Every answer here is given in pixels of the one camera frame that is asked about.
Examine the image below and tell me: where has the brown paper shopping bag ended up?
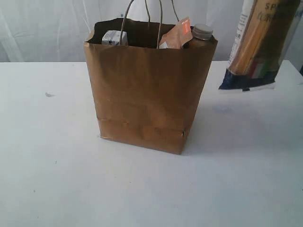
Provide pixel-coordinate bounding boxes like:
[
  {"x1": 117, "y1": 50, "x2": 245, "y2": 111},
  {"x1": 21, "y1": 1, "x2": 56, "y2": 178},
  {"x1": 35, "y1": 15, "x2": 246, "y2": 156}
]
[{"x1": 84, "y1": 17, "x2": 218, "y2": 154}]

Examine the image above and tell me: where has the small blue white milk carton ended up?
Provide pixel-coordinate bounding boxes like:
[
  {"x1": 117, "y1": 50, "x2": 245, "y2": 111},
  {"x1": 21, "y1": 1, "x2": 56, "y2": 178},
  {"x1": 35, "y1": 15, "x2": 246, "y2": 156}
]
[{"x1": 101, "y1": 30, "x2": 128, "y2": 46}]

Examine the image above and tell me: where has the brown kraft pouch orange label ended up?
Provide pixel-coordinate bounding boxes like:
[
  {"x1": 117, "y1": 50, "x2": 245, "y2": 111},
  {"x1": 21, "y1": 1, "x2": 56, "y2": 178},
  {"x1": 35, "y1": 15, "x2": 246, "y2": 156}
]
[{"x1": 159, "y1": 17, "x2": 193, "y2": 49}]

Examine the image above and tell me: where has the yellow grain bottle white cap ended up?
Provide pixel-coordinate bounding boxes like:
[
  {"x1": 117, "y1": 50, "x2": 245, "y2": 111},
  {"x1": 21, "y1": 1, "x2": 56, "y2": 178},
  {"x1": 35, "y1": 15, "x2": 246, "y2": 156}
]
[{"x1": 182, "y1": 24, "x2": 213, "y2": 49}]

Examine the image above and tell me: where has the spaghetti package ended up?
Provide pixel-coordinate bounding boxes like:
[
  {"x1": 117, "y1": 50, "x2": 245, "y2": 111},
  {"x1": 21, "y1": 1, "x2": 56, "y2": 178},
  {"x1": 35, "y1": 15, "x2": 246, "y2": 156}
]
[{"x1": 219, "y1": 0, "x2": 303, "y2": 92}]

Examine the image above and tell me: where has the white backdrop curtain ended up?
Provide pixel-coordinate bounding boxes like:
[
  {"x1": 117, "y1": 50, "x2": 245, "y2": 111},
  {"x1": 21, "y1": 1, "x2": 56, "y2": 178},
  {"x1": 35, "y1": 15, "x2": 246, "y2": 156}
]
[{"x1": 0, "y1": 0, "x2": 243, "y2": 62}]

